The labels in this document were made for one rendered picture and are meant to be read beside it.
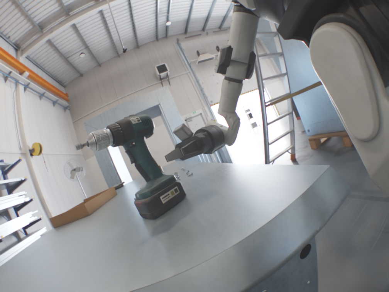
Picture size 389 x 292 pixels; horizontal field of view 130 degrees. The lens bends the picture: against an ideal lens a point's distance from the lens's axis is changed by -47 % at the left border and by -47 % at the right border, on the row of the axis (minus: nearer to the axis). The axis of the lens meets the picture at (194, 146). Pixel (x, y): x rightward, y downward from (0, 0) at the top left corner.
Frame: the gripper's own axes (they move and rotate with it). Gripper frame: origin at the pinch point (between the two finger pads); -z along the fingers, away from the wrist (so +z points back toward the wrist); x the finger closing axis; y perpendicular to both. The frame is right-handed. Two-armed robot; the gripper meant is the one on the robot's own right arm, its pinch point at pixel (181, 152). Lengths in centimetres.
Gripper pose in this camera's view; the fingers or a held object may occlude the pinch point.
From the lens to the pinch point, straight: 48.3
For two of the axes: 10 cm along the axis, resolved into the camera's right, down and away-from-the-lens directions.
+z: 6.1, -2.9, 7.4
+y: 4.1, 9.1, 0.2
